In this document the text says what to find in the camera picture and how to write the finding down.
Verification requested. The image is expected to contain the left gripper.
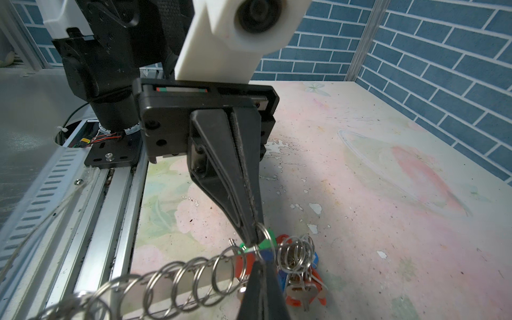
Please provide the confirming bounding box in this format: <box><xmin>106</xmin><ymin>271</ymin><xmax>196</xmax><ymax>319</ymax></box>
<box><xmin>133</xmin><ymin>78</ymin><xmax>280</xmax><ymax>245</ymax></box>

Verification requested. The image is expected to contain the large keyring with chain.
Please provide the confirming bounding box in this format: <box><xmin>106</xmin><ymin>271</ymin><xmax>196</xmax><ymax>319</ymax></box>
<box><xmin>37</xmin><ymin>225</ymin><xmax>269</xmax><ymax>319</ymax></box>

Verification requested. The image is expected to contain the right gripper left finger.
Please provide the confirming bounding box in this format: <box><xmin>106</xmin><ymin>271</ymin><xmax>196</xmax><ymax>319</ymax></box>
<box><xmin>236</xmin><ymin>261</ymin><xmax>266</xmax><ymax>320</ymax></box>

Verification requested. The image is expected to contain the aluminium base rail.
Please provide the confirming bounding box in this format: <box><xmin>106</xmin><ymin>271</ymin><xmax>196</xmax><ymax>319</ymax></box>
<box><xmin>1</xmin><ymin>142</ymin><xmax>148</xmax><ymax>319</ymax></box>

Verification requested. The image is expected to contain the bunch of coloured key tags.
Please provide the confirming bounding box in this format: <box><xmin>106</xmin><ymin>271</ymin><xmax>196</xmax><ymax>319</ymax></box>
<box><xmin>235</xmin><ymin>230</ymin><xmax>327</xmax><ymax>311</ymax></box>

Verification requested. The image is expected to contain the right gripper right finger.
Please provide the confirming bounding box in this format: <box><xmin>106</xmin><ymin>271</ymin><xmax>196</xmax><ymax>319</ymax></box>
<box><xmin>263</xmin><ymin>261</ymin><xmax>290</xmax><ymax>320</ymax></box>

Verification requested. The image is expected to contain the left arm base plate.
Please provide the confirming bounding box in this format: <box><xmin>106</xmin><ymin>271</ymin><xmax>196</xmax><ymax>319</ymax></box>
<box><xmin>84</xmin><ymin>133</ymin><xmax>143</xmax><ymax>169</ymax></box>

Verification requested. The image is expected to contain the left corner aluminium post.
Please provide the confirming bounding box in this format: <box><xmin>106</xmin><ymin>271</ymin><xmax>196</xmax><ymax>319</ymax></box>
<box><xmin>345</xmin><ymin>0</ymin><xmax>391</xmax><ymax>82</ymax></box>

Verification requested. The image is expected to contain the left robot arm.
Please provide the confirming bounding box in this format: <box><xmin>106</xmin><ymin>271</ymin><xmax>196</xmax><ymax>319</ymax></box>
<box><xmin>38</xmin><ymin>1</ymin><xmax>288</xmax><ymax>246</ymax></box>

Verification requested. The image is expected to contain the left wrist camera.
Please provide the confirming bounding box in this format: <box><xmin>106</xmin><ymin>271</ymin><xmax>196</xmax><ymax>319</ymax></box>
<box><xmin>174</xmin><ymin>1</ymin><xmax>311</xmax><ymax>84</ymax></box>

